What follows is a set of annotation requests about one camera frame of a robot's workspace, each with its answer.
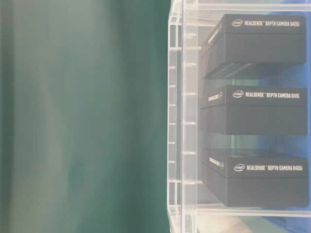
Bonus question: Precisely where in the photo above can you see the black RealSense D415 box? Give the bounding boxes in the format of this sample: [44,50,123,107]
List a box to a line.
[199,85,308,135]

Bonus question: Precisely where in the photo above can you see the clear plastic storage bin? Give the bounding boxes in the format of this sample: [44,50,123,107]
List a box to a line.
[167,0,311,233]

